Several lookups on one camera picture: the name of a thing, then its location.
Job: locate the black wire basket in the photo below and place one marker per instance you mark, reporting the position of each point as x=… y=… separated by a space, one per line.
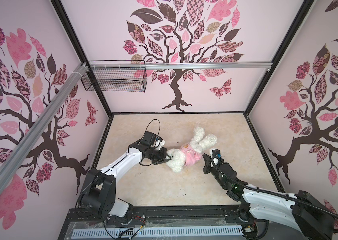
x=116 y=76

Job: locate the aluminium rail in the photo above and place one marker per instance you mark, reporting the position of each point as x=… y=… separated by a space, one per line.
x=180 y=66
x=19 y=154

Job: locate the pink teddy hoodie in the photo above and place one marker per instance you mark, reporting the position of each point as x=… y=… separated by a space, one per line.
x=191 y=156

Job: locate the white teddy bear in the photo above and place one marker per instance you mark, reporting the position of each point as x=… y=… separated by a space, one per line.
x=200 y=143

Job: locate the white slotted cable duct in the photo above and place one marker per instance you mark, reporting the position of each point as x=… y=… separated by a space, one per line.
x=155 y=232

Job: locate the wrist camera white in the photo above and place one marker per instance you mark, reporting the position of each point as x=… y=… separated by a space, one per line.
x=216 y=158
x=159 y=143

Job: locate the back aluminium rail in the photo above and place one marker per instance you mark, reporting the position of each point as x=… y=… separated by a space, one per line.
x=180 y=66

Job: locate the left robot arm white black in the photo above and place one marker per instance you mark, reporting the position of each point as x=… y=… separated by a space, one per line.
x=98 y=195

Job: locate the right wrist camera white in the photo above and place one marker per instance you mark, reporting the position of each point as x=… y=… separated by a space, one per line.
x=216 y=158

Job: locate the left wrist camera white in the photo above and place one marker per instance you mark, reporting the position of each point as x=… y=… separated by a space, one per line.
x=159 y=143

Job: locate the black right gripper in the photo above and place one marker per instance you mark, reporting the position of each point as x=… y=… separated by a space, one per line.
x=207 y=169

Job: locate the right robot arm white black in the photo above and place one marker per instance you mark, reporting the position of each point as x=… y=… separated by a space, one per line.
x=299 y=211

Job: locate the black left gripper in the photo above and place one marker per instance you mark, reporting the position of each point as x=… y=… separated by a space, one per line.
x=163 y=155

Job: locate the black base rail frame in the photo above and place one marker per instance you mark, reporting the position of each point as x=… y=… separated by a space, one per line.
x=182 y=216

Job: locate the left aluminium rail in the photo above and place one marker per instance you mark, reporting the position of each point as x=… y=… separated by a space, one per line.
x=19 y=154

